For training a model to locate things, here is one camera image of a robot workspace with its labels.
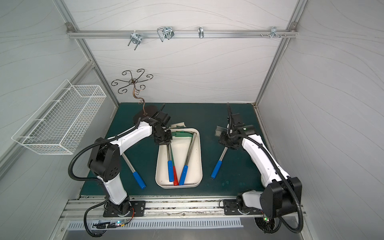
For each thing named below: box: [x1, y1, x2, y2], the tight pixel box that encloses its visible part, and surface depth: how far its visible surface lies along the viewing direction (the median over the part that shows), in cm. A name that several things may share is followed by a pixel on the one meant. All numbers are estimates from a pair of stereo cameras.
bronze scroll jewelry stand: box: [111, 68, 157, 121], surface depth 95 cm
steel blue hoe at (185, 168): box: [179, 132, 197, 186], surface depth 86 cm
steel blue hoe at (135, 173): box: [122, 153, 147, 190], surface depth 84 cm
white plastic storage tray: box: [155, 128, 203, 189], surface depth 90 cm
